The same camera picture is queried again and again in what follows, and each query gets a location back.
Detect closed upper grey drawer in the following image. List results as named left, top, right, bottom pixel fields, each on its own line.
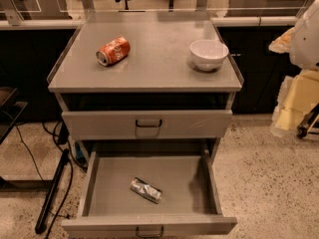
left=62, top=110, right=232, bottom=140

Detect orange soda can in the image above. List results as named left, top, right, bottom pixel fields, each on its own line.
left=96, top=36, right=131, bottom=66

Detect white ceramic bowl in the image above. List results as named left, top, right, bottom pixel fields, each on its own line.
left=189, top=40, right=229, bottom=71

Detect black upper drawer handle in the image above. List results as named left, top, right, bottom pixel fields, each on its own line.
left=136, top=119, right=162, bottom=128

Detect black drawer handle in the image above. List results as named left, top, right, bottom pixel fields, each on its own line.
left=136, top=227, right=164, bottom=239
left=136, top=119, right=162, bottom=128

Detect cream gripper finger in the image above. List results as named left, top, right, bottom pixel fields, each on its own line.
left=269, top=27, right=295, bottom=54
left=270, top=70, right=319, bottom=136

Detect silver blue redbull can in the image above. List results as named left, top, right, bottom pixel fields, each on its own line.
left=130, top=177, right=162, bottom=204

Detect grey drawer cabinet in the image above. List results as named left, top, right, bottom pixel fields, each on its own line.
left=46, top=11, right=244, bottom=239

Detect black floor bar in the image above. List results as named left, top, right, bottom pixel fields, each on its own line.
left=35, top=149, right=69, bottom=234

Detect black middle drawer handle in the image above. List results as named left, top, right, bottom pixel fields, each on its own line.
left=136, top=227, right=164, bottom=239

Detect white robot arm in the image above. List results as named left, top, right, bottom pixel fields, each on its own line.
left=269, top=0, right=319, bottom=136

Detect black floor cable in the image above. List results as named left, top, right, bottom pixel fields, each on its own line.
left=13, top=119, right=88, bottom=239

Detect open middle grey drawer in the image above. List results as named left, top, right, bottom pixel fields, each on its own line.
left=62, top=152, right=237, bottom=239

